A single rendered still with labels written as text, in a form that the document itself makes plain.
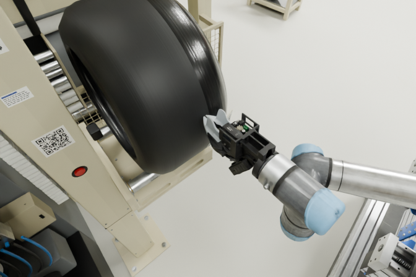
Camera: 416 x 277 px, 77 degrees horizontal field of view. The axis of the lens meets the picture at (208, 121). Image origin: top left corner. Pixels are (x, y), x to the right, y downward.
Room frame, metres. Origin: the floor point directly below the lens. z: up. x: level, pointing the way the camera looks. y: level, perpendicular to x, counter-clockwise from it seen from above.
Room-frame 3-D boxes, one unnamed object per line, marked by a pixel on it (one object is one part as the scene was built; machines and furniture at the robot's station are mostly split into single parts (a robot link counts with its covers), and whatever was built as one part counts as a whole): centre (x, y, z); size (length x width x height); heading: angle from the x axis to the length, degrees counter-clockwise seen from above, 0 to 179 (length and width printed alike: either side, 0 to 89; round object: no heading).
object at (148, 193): (0.48, 0.15, 0.83); 0.36 x 0.09 x 0.06; 129
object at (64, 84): (0.74, 0.65, 1.05); 0.20 x 0.15 x 0.30; 129
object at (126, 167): (0.58, 0.24, 0.80); 0.37 x 0.36 x 0.02; 39
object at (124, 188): (0.47, 0.37, 0.90); 0.40 x 0.03 x 0.10; 39
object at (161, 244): (0.41, 0.42, 0.01); 0.27 x 0.27 x 0.02; 39
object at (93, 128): (0.57, 0.42, 0.97); 0.05 x 0.04 x 0.05; 39
